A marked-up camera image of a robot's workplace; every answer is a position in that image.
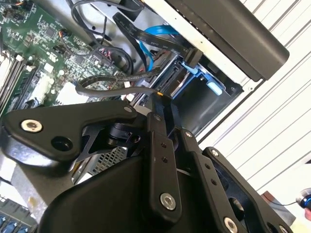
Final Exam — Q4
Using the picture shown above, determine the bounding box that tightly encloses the hard disk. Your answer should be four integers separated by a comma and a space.
132, 54, 192, 115

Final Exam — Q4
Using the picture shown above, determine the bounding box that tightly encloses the person's hand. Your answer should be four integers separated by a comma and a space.
303, 206, 311, 226

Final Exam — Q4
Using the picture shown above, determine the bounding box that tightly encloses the black printed wire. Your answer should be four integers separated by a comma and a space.
113, 12, 203, 69

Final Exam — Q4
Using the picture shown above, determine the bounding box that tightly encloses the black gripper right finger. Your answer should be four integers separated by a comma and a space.
161, 94, 296, 233

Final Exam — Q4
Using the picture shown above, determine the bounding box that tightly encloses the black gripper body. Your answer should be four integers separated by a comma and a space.
37, 151, 228, 233

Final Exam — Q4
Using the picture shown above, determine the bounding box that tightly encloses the dark grey disk wire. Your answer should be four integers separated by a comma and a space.
75, 67, 171, 99

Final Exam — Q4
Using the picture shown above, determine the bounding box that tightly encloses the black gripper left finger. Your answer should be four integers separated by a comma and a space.
0, 93, 183, 218

